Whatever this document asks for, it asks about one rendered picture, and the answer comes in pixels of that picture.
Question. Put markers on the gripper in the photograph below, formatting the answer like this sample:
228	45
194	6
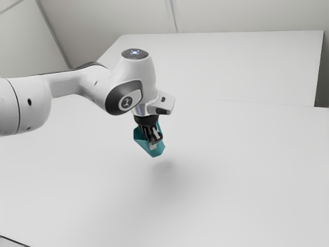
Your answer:
146	122

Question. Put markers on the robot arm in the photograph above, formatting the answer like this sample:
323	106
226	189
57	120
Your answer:
84	79

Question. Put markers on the teal faceted mug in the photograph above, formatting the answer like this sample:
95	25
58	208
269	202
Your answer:
155	150

